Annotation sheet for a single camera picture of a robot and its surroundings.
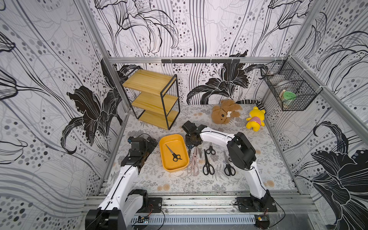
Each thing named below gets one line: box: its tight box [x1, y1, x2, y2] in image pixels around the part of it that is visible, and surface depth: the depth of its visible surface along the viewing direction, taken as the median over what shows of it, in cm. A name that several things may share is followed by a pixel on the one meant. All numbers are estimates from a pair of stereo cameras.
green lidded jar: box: [282, 91, 297, 102], surface depth 80 cm
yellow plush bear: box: [246, 106, 266, 132], surface depth 105 cm
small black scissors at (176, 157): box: [164, 143, 183, 162], surface depth 92 cm
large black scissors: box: [202, 149, 215, 176], surface depth 87 cm
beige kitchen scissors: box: [197, 144, 202, 159], surface depth 95 cm
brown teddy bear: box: [210, 99, 243, 125], surface depth 106 cm
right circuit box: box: [254, 214, 270, 230], surface depth 72 cm
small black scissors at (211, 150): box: [206, 145, 216, 156], surface depth 95 cm
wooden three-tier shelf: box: [122, 69, 181, 131], surface depth 94 cm
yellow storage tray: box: [159, 134, 190, 173], surface depth 93 cm
